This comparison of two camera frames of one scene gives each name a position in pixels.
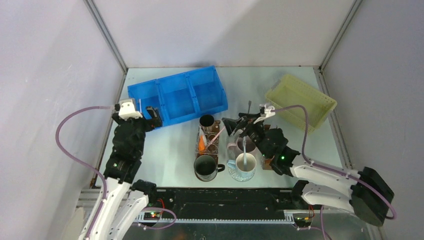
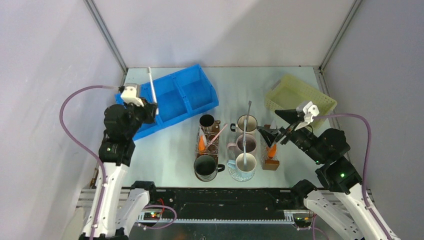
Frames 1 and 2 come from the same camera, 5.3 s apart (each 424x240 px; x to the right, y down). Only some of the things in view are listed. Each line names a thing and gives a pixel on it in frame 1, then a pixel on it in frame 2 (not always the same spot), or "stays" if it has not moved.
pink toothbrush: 215,137 stays
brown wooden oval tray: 208,142 stays
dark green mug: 206,168 stays
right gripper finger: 249,117 to 291,116
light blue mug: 237,166 stays
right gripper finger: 233,125 to 268,134
